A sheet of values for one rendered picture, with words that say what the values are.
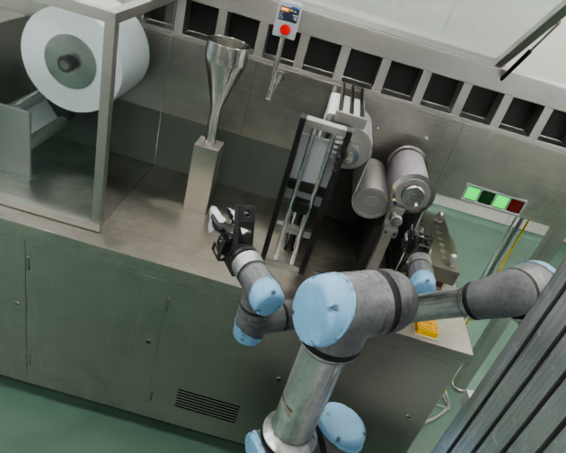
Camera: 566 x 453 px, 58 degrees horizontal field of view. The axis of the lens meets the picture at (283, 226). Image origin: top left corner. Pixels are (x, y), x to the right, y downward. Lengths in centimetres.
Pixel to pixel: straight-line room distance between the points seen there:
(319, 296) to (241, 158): 135
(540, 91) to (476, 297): 98
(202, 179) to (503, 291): 110
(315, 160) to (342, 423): 79
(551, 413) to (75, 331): 164
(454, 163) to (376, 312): 132
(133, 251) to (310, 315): 97
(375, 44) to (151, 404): 160
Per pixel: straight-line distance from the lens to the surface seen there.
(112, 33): 151
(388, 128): 202
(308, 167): 162
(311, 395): 97
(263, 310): 113
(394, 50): 195
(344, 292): 82
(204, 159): 186
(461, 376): 301
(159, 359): 201
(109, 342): 203
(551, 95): 210
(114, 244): 175
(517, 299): 132
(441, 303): 139
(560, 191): 226
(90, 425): 237
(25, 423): 240
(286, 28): 161
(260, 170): 212
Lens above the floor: 194
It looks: 31 degrees down
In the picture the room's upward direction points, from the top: 17 degrees clockwise
